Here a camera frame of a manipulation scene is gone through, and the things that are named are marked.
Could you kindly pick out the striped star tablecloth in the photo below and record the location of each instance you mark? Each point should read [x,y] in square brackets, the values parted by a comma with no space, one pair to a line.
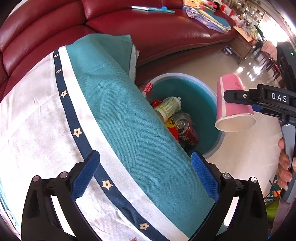
[138,139]

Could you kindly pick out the red yellow foil wrapper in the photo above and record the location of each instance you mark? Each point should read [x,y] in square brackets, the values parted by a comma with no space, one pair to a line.
[172,126]

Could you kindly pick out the cluttered display shelf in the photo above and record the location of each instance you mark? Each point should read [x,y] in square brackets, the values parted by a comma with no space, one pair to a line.
[252,14]

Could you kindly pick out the thin teal book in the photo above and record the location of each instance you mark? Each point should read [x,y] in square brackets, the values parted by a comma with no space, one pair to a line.
[150,8]

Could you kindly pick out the wooden chair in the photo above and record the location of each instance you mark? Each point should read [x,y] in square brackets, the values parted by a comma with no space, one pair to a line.
[271,64]

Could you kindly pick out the bright green object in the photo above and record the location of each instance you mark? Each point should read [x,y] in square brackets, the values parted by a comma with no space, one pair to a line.
[272,209]

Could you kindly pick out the blue white ball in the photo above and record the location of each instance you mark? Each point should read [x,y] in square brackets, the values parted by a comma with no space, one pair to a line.
[227,50]

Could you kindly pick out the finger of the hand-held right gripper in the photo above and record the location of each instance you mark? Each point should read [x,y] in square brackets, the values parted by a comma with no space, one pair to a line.
[257,109]
[240,95]

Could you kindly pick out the person's right hand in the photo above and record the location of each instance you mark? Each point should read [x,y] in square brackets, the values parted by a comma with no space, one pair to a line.
[284,169]

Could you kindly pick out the pink paper cup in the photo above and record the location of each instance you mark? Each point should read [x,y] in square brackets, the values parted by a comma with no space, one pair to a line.
[231,112]

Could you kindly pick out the red leather sofa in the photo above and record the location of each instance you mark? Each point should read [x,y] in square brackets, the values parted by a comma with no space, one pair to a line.
[161,30]

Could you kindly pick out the red white packet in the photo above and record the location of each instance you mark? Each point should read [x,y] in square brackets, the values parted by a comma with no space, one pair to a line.
[148,89]

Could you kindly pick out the red cola can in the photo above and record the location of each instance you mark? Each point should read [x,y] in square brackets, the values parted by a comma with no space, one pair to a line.
[187,136]

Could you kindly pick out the pile of items on sofa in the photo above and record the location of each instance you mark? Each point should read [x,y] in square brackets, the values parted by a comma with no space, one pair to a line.
[212,20]

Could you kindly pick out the person's right forearm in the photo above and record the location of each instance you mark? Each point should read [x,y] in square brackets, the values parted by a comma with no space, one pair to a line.
[283,215]

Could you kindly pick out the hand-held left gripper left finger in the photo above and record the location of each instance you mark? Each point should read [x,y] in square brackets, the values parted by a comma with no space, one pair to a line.
[85,178]

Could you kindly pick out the white bottle with green label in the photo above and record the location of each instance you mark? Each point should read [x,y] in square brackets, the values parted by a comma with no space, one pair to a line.
[168,106]

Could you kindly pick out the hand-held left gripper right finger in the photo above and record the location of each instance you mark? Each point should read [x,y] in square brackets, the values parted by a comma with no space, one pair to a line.
[205,178]

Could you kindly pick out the teal plastic bucket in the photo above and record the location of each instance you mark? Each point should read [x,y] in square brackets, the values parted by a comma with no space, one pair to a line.
[203,97]

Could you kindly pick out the wooden side table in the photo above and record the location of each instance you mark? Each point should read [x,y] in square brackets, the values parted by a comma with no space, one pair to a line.
[242,42]

